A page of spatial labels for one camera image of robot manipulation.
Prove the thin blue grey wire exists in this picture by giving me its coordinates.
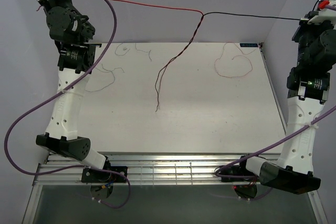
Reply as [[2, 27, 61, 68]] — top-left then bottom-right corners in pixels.
[[114, 42, 153, 62]]

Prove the thin pink wire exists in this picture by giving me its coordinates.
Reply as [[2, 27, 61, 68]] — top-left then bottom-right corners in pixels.
[[214, 42, 254, 79]]

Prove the black wire strand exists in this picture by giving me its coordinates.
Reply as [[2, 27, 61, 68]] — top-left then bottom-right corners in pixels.
[[155, 0, 328, 112]]

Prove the red black twisted wire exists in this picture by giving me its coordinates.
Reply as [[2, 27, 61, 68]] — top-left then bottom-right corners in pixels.
[[36, 0, 205, 112]]

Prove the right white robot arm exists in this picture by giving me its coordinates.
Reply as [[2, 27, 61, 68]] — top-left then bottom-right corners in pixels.
[[237, 20, 335, 195]]

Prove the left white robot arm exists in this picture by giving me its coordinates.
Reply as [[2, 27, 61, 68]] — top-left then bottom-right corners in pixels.
[[36, 0, 111, 182]]

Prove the right blue label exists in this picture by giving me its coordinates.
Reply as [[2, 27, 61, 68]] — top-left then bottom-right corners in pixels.
[[239, 43, 259, 48]]

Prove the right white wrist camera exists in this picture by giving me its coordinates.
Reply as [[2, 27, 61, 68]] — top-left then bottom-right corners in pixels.
[[300, 0, 335, 26]]

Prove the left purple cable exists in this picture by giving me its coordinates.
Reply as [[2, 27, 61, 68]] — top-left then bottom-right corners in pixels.
[[4, 0, 131, 209]]

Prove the purple cable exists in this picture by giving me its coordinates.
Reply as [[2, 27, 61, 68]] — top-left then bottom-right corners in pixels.
[[209, 2, 336, 201], [4, 0, 131, 209]]

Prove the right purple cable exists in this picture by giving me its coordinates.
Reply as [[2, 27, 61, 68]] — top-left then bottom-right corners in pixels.
[[209, 2, 336, 201]]

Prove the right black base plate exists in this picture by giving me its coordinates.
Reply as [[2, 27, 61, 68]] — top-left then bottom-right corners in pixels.
[[214, 165, 260, 183]]

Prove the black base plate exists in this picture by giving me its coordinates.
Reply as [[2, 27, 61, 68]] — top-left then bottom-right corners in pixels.
[[80, 166, 128, 184], [214, 165, 260, 183]]

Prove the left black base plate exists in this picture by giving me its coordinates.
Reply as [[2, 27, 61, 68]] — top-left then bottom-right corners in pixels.
[[80, 166, 128, 184]]

